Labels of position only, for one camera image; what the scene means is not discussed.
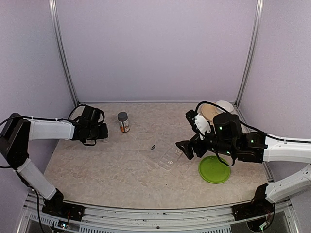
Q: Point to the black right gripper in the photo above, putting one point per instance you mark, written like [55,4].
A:
[189,151]

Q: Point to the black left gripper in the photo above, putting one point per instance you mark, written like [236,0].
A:
[104,134]

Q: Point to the clear plastic pill organizer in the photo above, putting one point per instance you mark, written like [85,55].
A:
[161,152]

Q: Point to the grey-capped orange pill bottle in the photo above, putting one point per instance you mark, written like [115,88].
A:
[123,122]

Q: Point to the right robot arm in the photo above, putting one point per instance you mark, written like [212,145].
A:
[224,135]

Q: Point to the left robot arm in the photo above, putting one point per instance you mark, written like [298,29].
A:
[18,131]

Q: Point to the green plate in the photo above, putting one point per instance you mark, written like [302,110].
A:
[213,171]

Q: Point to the beige wooden plate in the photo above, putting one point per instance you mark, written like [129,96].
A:
[209,112]

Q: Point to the white ceramic bowl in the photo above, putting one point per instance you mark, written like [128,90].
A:
[222,104]

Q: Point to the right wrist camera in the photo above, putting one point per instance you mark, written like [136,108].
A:
[198,123]

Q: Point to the front aluminium rail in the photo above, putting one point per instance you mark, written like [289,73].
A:
[103,219]

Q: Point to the left aluminium frame post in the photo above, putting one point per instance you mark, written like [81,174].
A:
[61,51]

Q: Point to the aluminium frame post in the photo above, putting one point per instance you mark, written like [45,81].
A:
[251,52]
[61,51]

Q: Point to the right aluminium frame post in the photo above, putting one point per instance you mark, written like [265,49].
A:
[251,52]

